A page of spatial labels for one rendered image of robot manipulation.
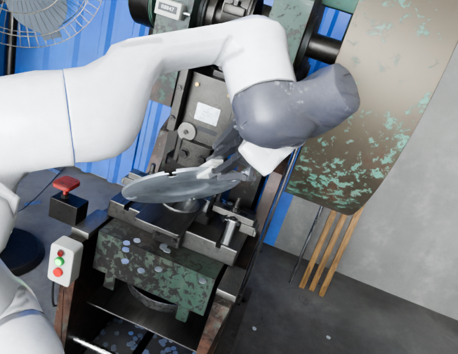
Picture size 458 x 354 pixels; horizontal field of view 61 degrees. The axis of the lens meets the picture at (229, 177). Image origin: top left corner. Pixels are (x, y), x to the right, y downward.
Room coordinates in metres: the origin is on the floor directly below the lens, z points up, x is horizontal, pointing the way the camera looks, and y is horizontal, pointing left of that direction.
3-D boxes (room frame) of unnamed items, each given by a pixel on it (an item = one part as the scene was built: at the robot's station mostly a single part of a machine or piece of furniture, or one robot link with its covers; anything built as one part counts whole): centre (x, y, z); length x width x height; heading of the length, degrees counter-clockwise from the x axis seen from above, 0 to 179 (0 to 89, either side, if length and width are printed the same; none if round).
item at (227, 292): (1.30, -0.18, 0.45); 0.92 x 0.12 x 0.90; 171
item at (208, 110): (1.16, 0.11, 1.04); 0.17 x 0.15 x 0.30; 171
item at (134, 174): (1.23, 0.27, 0.76); 0.17 x 0.06 x 0.10; 81
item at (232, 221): (1.05, -0.05, 0.75); 0.03 x 0.03 x 0.10; 81
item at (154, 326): (1.21, 0.10, 0.31); 0.43 x 0.42 x 0.01; 81
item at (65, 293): (1.38, 0.35, 0.45); 0.92 x 0.12 x 0.90; 171
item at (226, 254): (1.20, 0.10, 0.68); 0.45 x 0.30 x 0.06; 81
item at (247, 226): (1.18, -0.06, 0.76); 0.17 x 0.06 x 0.10; 81
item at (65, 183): (1.03, 0.46, 0.72); 0.07 x 0.06 x 0.08; 171
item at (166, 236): (1.03, 0.13, 0.72); 0.25 x 0.14 x 0.14; 171
